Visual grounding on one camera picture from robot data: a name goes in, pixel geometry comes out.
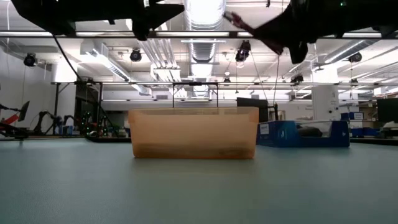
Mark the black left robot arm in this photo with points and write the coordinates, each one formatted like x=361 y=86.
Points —
x=77 y=12

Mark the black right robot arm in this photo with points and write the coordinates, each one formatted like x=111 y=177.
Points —
x=357 y=17

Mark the blue plastic crate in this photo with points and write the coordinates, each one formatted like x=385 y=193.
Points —
x=280 y=137

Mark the background robot arm with lights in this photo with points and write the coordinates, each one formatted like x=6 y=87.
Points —
x=85 y=124

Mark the black computer monitor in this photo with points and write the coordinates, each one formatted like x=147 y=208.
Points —
x=388 y=110
x=252 y=109

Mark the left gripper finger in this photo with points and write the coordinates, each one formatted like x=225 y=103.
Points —
x=166 y=11

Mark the dark rounded object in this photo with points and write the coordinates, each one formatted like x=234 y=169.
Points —
x=309 y=132

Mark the white rectangular ceiling duct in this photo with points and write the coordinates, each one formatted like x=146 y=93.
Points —
x=102 y=59

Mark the silver round ventilation duct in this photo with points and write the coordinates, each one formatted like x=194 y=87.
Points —
x=203 y=49

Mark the white building column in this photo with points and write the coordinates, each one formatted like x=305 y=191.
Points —
x=325 y=99

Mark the black ceiling-hung fixture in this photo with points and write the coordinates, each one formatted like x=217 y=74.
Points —
x=355 y=57
x=243 y=51
x=136 y=55
x=297 y=78
x=29 y=59

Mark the blue storage box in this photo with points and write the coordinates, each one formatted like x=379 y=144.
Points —
x=357 y=116

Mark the orange translucent plastic bin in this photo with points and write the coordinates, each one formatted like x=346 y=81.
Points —
x=192 y=130

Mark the black background robot arm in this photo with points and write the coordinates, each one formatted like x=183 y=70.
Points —
x=57 y=119

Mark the overhead frame bar with lights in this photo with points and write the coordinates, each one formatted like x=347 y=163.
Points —
x=199 y=34

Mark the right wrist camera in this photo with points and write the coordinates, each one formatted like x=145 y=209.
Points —
x=298 y=53

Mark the black background workstation frame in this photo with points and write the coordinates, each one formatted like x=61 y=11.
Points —
x=87 y=105

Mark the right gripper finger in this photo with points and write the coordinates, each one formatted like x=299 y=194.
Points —
x=276 y=26
x=275 y=46

